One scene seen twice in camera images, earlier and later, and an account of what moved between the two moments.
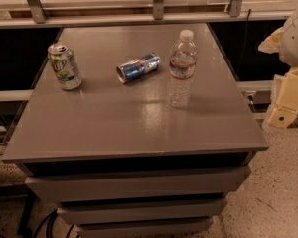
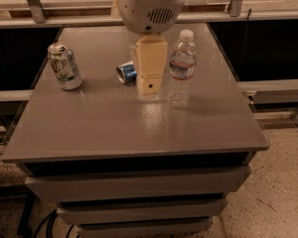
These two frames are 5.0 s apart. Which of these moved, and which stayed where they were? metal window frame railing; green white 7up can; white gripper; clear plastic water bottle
Moved: white gripper
Stayed: clear plastic water bottle; metal window frame railing; green white 7up can
